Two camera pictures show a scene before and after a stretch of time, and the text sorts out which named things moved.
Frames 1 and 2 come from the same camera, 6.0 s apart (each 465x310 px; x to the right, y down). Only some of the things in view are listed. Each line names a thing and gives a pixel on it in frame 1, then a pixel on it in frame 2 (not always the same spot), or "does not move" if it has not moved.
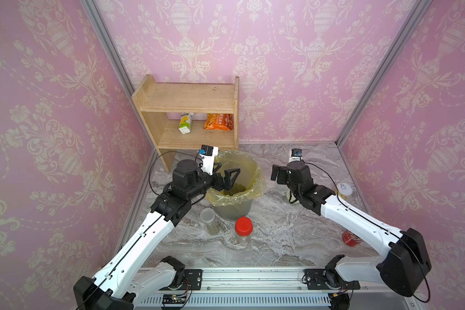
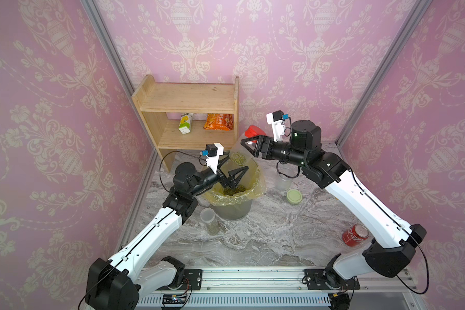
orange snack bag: (219, 121) does not move
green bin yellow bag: (250, 175) does not move
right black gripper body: (285, 178) to (283, 153)
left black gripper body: (205, 182) does not move
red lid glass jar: (243, 230) to (241, 155)
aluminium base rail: (264, 290) does not move
